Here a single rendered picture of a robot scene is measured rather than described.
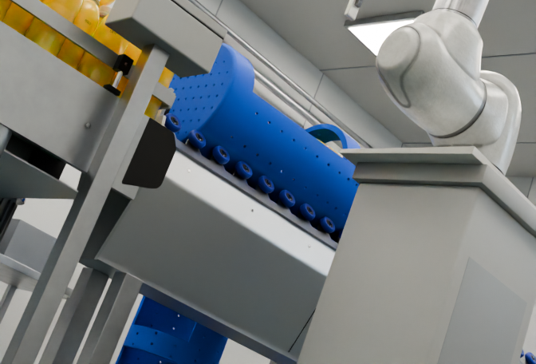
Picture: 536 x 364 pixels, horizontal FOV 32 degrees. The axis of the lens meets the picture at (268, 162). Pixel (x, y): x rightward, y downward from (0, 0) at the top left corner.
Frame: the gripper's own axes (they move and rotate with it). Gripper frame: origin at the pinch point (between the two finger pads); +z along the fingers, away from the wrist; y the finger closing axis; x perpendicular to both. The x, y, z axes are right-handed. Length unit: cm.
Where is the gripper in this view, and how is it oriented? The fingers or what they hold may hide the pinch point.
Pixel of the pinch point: (352, 6)
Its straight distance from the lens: 253.4
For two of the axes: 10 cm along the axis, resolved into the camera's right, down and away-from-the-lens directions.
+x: 6.4, 4.8, 6.0
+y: 6.9, -0.1, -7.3
